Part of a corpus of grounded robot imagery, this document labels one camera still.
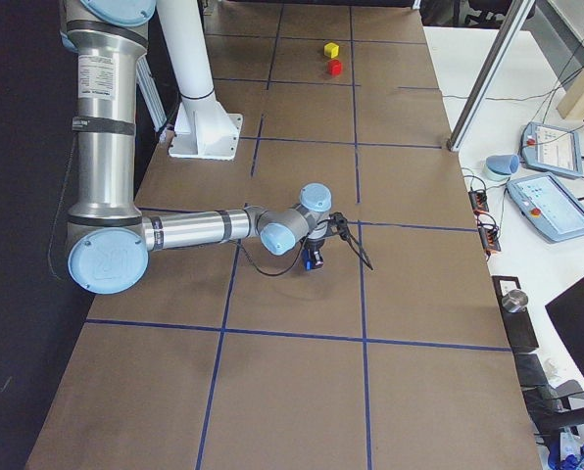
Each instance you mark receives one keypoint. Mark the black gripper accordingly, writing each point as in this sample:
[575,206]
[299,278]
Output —
[315,246]

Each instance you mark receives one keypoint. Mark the far orange black connector box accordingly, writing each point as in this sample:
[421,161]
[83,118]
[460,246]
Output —
[478,200]

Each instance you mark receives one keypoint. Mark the metal cylinder weight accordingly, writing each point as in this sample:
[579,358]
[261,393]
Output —
[514,301]

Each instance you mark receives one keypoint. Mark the near orange black connector box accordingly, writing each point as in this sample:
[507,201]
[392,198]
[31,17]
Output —
[489,239]

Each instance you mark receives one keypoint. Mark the yellow wooden block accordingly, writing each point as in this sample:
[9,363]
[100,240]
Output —
[331,50]

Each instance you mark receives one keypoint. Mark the near teach pendant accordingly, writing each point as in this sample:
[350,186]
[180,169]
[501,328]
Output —
[548,205]

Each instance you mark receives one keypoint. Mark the black office chair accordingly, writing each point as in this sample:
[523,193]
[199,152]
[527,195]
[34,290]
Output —
[548,408]

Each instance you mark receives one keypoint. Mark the blue cup on tape roll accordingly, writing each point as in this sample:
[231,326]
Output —
[501,167]

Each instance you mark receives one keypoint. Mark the blue wooden block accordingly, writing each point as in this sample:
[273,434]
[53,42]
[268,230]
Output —
[309,257]

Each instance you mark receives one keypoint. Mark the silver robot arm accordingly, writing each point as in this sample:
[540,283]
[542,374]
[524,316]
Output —
[109,239]

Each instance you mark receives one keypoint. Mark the red wooden block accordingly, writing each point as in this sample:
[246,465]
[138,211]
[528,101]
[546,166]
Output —
[334,67]

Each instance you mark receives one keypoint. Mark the teach pendant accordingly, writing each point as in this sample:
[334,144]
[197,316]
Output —
[550,148]
[548,205]

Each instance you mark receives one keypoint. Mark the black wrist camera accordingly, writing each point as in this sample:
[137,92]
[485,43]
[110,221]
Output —
[339,225]

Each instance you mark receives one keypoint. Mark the aluminium frame post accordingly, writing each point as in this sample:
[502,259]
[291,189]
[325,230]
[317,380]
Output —
[510,27]

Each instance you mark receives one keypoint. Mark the white pillar with base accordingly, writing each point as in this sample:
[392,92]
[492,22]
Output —
[203,128]

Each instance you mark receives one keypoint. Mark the black box under cylinder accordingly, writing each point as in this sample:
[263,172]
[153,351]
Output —
[516,321]

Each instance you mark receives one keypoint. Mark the orange black connector box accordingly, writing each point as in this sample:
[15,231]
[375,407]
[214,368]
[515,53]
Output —
[478,200]
[489,239]

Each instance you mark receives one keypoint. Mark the far teach pendant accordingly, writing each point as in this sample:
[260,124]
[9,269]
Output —
[550,148]

